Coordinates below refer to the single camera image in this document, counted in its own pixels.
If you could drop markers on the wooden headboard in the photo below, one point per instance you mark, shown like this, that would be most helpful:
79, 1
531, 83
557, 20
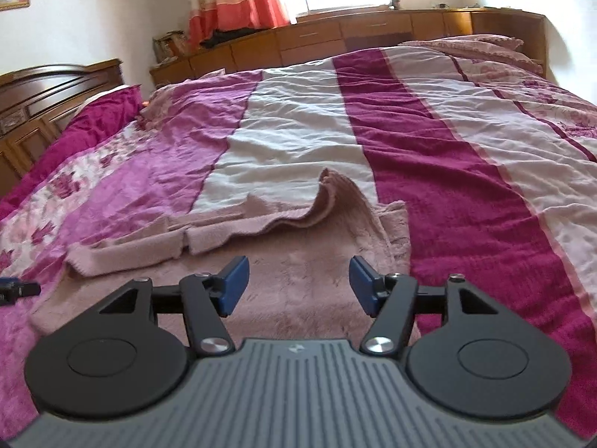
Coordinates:
42, 102

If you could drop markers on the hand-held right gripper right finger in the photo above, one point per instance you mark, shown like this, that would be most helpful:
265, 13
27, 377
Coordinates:
364, 284

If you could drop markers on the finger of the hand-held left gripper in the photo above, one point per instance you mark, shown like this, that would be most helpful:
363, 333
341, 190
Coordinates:
18, 290

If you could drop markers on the crimson velvet blanket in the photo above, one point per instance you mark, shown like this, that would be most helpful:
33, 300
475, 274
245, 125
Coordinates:
79, 135

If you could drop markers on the pink knit sweater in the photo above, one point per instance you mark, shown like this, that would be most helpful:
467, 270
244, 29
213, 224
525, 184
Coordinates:
289, 261

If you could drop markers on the pink ruffled pillow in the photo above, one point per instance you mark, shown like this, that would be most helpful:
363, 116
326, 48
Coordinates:
480, 49

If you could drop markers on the long wooden cabinet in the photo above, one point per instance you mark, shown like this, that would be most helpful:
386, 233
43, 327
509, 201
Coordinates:
373, 32

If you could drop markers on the orange and cream curtain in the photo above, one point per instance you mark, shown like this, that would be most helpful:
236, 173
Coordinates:
238, 0

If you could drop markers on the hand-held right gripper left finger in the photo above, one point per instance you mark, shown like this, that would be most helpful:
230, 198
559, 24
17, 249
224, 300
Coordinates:
235, 284

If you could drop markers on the dark cloth on cabinet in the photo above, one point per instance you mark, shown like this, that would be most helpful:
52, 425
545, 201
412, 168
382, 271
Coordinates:
226, 37

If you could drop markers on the pink striped bedspread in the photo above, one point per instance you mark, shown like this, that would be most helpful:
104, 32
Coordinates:
447, 158

